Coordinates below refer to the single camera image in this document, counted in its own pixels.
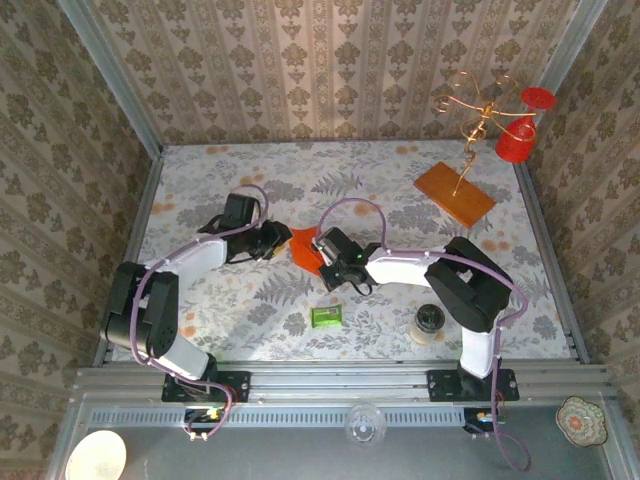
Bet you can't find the red wine glass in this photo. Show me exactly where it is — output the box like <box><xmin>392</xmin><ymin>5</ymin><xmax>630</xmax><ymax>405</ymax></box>
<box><xmin>494</xmin><ymin>86</ymin><xmax>557</xmax><ymax>164</ymax></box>

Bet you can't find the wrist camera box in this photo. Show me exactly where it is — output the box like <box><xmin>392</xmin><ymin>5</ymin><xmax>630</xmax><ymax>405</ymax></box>
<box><xmin>197</xmin><ymin>192</ymin><xmax>261</xmax><ymax>236</ymax></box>
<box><xmin>319</xmin><ymin>227</ymin><xmax>362</xmax><ymax>257</ymax></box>

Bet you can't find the small circuit board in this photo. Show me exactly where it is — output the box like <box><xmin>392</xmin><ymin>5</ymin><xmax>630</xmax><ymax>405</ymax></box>
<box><xmin>183</xmin><ymin>407</ymin><xmax>227</xmax><ymax>441</ymax></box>
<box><xmin>463</xmin><ymin>407</ymin><xmax>507</xmax><ymax>437</ymax></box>

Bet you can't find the small patterned dish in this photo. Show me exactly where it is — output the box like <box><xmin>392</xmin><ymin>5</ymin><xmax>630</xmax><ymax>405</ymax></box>
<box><xmin>556</xmin><ymin>395</ymin><xmax>609</xmax><ymax>448</ymax></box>

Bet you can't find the aluminium cage frame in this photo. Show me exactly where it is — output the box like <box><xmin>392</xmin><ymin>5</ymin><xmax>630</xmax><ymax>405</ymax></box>
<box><xmin>44</xmin><ymin>0</ymin><xmax>640</xmax><ymax>480</ymax></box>

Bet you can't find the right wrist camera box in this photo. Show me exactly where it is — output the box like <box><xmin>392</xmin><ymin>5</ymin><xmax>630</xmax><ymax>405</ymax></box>
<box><xmin>319</xmin><ymin>227</ymin><xmax>362</xmax><ymax>257</ymax></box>

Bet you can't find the gold wire rack wooden base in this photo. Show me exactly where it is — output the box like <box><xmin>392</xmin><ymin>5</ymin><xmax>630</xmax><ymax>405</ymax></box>
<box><xmin>413</xmin><ymin>69</ymin><xmax>498</xmax><ymax>230</ymax></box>

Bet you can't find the white plate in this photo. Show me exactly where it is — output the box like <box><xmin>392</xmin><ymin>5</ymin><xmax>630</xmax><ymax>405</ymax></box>
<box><xmin>64</xmin><ymin>429</ymin><xmax>128</xmax><ymax>480</ymax></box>

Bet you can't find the green packet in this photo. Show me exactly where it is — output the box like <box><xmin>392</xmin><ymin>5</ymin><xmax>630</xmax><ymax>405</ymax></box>
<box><xmin>310</xmin><ymin>304</ymin><xmax>345</xmax><ymax>330</ymax></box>

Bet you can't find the clear wine glass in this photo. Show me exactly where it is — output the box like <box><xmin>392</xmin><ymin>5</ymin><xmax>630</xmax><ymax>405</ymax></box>
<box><xmin>344</xmin><ymin>402</ymin><xmax>389</xmax><ymax>449</ymax></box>

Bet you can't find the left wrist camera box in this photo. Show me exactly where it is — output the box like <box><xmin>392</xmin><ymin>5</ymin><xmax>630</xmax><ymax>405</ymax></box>
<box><xmin>197</xmin><ymin>192</ymin><xmax>261</xmax><ymax>236</ymax></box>

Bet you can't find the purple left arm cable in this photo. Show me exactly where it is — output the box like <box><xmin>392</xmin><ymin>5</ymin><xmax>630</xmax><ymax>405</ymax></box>
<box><xmin>128</xmin><ymin>183</ymin><xmax>274</xmax><ymax>444</ymax></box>

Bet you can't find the orange paper sheet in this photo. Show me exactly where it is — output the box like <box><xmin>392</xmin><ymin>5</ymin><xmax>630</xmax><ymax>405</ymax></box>
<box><xmin>288</xmin><ymin>225</ymin><xmax>325</xmax><ymax>275</ymax></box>

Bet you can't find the floral table cover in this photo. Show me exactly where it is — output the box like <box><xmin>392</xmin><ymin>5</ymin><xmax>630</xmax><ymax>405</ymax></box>
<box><xmin>110</xmin><ymin>141</ymin><xmax>576</xmax><ymax>362</ymax></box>

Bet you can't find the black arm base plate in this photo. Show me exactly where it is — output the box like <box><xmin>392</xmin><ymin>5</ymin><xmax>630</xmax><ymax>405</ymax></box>
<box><xmin>427</xmin><ymin>368</ymin><xmax>520</xmax><ymax>403</ymax></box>
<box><xmin>160</xmin><ymin>370</ymin><xmax>252</xmax><ymax>404</ymax></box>

